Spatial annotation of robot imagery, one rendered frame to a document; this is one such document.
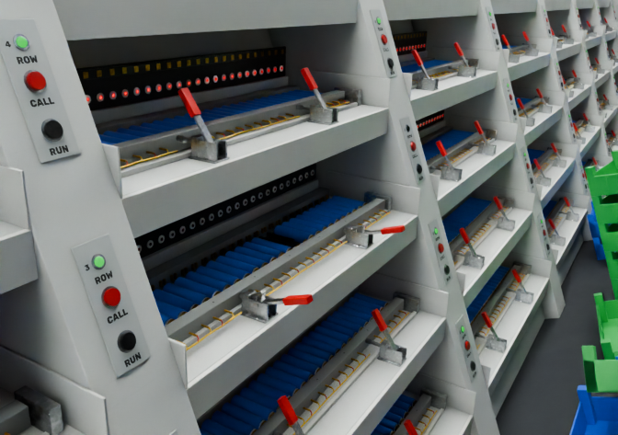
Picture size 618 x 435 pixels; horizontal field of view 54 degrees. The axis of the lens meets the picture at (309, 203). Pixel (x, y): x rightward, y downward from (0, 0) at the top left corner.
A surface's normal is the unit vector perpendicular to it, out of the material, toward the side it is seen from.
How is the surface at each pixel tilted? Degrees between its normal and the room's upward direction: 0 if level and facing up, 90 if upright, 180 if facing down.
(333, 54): 90
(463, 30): 90
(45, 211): 90
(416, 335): 21
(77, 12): 111
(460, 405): 90
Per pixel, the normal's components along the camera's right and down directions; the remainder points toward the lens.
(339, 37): -0.52, 0.27
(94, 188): 0.80, -0.16
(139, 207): 0.85, 0.19
